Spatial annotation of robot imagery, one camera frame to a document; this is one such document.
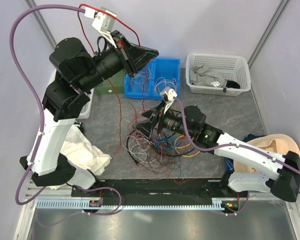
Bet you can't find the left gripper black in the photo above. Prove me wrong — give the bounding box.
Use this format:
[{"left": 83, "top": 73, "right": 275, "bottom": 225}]
[{"left": 78, "top": 30, "right": 160, "bottom": 92}]

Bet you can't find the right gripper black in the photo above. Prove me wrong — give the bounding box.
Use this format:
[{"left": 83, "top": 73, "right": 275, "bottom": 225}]
[{"left": 132, "top": 99, "right": 194, "bottom": 139}]

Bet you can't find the pink orange thin wire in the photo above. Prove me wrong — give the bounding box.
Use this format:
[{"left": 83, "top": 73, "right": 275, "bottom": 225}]
[{"left": 128, "top": 69, "right": 152, "bottom": 93}]

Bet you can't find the white thin cable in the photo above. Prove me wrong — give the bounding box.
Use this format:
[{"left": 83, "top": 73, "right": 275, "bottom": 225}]
[{"left": 153, "top": 76, "right": 179, "bottom": 96}]

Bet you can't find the red thin wire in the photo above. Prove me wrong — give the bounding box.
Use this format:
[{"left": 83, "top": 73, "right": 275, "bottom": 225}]
[{"left": 76, "top": 3, "right": 151, "bottom": 157}]

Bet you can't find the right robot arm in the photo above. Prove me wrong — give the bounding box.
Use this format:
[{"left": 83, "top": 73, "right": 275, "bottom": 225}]
[{"left": 132, "top": 87, "right": 300, "bottom": 203}]

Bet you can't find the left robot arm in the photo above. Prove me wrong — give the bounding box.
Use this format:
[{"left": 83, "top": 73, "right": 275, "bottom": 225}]
[{"left": 19, "top": 30, "right": 159, "bottom": 197}]

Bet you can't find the blue divided plastic bin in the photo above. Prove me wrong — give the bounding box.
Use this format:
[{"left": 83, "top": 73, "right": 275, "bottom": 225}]
[{"left": 124, "top": 57, "right": 181, "bottom": 100}]

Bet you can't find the green plastic box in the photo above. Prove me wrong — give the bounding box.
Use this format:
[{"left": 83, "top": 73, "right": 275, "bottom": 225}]
[{"left": 94, "top": 71, "right": 126, "bottom": 95}]

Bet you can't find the empty white basket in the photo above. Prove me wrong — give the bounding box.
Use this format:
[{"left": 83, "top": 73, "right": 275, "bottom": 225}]
[{"left": 48, "top": 69, "right": 94, "bottom": 120}]

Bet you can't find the grey adidas sweatshirt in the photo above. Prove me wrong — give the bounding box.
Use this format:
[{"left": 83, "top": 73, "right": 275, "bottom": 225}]
[{"left": 189, "top": 64, "right": 227, "bottom": 88}]

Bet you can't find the white basket with clothes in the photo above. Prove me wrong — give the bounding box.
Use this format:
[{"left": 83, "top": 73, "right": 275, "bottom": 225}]
[{"left": 185, "top": 53, "right": 251, "bottom": 97}]

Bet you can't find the white cloth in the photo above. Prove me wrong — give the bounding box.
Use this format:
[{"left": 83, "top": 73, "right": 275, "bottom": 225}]
[{"left": 42, "top": 120, "right": 112, "bottom": 185}]

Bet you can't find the black cloth in basket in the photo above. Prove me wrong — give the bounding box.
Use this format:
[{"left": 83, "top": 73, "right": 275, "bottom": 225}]
[{"left": 226, "top": 80, "right": 241, "bottom": 89}]

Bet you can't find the blue cloth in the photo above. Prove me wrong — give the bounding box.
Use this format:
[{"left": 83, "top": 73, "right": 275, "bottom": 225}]
[{"left": 224, "top": 133, "right": 265, "bottom": 173}]

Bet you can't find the beige bucket hat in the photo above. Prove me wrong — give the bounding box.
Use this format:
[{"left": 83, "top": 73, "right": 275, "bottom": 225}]
[{"left": 233, "top": 133, "right": 300, "bottom": 173}]

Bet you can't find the tangled cable pile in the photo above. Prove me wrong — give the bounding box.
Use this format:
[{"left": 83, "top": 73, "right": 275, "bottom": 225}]
[{"left": 121, "top": 99, "right": 206, "bottom": 183}]

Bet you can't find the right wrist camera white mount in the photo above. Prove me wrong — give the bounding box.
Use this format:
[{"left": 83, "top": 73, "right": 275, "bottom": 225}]
[{"left": 160, "top": 86, "right": 178, "bottom": 114}]

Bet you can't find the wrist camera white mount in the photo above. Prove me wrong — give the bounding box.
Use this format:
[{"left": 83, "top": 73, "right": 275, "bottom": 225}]
[
  {"left": 160, "top": 86, "right": 178, "bottom": 114},
  {"left": 84, "top": 6, "right": 117, "bottom": 48}
]

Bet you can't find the yellow ethernet cable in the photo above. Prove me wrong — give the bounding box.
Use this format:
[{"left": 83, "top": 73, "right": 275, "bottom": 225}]
[{"left": 164, "top": 134, "right": 203, "bottom": 158}]

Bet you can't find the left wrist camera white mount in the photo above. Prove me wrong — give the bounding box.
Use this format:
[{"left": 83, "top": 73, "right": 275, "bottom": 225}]
[{"left": 84, "top": 6, "right": 117, "bottom": 48}]

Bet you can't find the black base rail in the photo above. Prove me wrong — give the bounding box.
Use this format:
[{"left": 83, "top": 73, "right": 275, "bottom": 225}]
[{"left": 70, "top": 177, "right": 241, "bottom": 208}]

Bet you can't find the light blue cable duct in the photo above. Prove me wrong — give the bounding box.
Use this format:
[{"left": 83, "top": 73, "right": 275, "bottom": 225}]
[{"left": 36, "top": 198, "right": 228, "bottom": 210}]

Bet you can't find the left grey aluminium post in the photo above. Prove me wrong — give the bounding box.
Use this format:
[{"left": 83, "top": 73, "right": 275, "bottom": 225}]
[{"left": 24, "top": 0, "right": 57, "bottom": 56}]

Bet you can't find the grey aluminium corner post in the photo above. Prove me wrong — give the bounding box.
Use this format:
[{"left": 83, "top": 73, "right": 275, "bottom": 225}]
[{"left": 247, "top": 0, "right": 290, "bottom": 68}]

